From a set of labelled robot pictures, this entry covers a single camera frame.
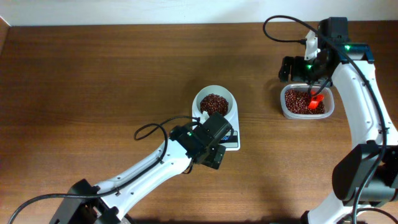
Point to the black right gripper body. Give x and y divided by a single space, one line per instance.
302 70

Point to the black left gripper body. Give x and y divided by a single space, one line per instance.
212 157

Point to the red measuring scoop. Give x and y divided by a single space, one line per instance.
315 100

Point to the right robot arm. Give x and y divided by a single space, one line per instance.
366 178

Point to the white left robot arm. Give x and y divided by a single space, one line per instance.
200 141

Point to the white digital kitchen scale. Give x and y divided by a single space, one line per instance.
230 141

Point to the adzuki beans in bowl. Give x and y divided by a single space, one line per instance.
214 103

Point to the grey round bowl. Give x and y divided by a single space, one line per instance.
215 89

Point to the clear plastic container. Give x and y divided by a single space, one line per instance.
307 115

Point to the red adzuki beans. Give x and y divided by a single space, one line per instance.
297 102

